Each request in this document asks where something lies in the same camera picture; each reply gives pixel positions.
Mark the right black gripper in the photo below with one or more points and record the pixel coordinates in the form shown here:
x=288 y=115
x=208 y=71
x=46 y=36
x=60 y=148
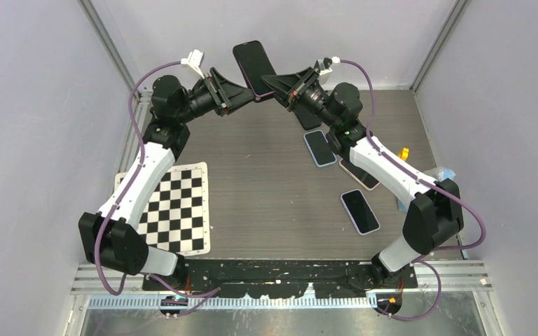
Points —
x=291 y=87

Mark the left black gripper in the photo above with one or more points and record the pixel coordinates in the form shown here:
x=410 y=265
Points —
x=227 y=96

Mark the phone with blue case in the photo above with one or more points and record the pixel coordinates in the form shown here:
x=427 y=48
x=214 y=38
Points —
x=319 y=149

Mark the phone with pink case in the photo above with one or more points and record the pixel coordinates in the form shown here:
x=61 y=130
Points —
x=363 y=178

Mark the phone with lilac case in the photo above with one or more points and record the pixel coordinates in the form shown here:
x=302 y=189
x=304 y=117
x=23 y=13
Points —
x=360 y=213

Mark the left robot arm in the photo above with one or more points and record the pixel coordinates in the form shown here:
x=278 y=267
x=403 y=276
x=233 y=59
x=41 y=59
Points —
x=110 y=236

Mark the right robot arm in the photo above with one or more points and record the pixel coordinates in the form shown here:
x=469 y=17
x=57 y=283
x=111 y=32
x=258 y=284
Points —
x=434 y=211

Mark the checkerboard calibration mat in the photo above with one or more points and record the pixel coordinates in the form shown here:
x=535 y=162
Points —
x=176 y=219

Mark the yellow plastic tool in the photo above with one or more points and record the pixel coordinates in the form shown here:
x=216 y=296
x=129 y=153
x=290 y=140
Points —
x=403 y=154

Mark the blue plastic bag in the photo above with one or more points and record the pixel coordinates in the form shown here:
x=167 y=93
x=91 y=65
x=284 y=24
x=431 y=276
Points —
x=437 y=173

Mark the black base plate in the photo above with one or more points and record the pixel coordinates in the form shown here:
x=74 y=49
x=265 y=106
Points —
x=281 y=279

